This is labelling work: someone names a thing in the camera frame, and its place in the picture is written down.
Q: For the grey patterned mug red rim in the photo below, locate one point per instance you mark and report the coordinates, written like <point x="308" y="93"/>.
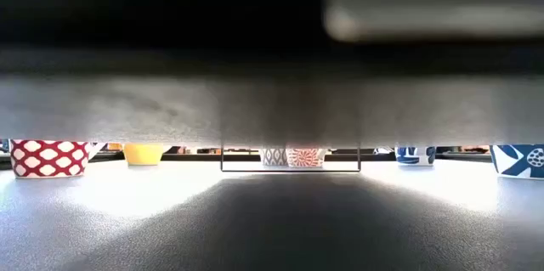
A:
<point x="273" y="157"/>

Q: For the red striped white mug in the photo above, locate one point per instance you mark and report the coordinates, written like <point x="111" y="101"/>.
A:
<point x="304" y="157"/>

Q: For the yellow mug white interior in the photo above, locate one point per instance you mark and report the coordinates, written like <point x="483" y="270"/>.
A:
<point x="143" y="154"/>

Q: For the white mug blue leaf print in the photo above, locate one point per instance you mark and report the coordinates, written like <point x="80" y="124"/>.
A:
<point x="414" y="155"/>

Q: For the orange coffee mug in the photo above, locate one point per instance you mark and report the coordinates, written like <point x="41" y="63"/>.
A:
<point x="115" y="147"/>

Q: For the red white lattice mug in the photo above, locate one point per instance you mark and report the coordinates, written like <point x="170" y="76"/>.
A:
<point x="49" y="158"/>

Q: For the grey-blue table mat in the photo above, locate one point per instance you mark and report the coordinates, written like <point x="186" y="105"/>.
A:
<point x="272" y="228"/>

